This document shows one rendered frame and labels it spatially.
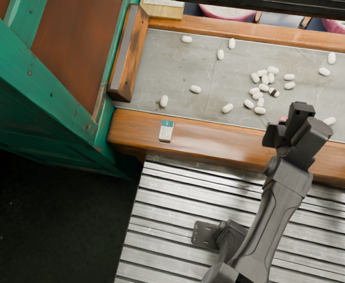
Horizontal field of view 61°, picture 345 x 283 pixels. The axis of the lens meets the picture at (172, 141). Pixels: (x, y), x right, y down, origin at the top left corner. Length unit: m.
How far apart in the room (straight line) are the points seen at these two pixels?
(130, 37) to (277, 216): 0.64
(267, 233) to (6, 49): 0.49
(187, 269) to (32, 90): 0.66
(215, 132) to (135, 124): 0.24
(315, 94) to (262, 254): 0.63
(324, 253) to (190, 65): 0.70
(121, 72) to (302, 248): 0.74
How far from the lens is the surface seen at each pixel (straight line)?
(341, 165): 0.96
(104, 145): 0.92
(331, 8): 0.75
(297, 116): 0.67
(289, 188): 0.59
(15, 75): 0.50
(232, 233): 0.76
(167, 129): 0.86
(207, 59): 1.01
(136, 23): 0.96
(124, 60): 0.88
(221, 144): 0.88
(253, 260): 0.53
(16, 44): 0.50
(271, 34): 1.06
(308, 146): 0.62
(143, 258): 0.96
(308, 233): 1.01
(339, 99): 1.05
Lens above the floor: 1.61
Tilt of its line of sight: 75 degrees down
